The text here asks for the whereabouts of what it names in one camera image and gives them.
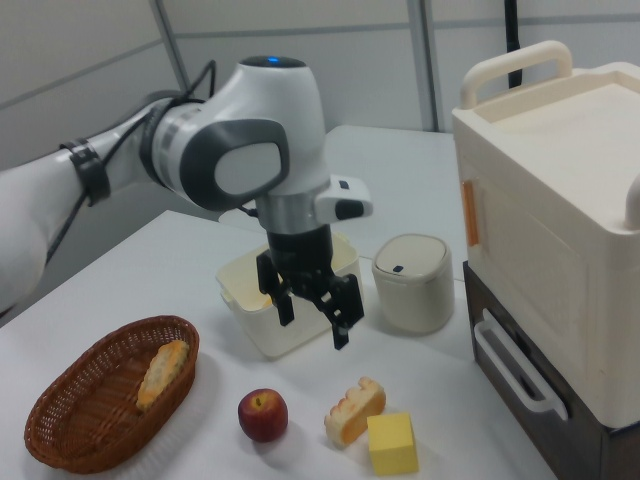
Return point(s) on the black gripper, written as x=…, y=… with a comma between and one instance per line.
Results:
x=300, y=250

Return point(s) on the yellow foam cube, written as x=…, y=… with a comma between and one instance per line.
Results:
x=395, y=442

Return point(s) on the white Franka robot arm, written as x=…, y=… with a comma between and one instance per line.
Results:
x=240, y=130

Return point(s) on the cream plastic open box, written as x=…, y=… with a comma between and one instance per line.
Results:
x=305, y=335

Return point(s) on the small cream lidded bin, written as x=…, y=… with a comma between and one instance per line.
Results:
x=415, y=290

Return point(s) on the orange glazed bread piece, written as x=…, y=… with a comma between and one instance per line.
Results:
x=352, y=415

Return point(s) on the red apple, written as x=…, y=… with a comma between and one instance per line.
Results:
x=262, y=415

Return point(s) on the long baked bread roll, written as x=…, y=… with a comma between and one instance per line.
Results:
x=162, y=372

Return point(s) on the clear plastic tray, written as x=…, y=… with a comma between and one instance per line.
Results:
x=471, y=212

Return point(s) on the brown wicker basket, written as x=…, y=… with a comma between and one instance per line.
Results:
x=90, y=415

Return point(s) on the dark brown drawer base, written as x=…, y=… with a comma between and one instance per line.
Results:
x=590, y=450

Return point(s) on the black background pole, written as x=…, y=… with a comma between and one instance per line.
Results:
x=513, y=45

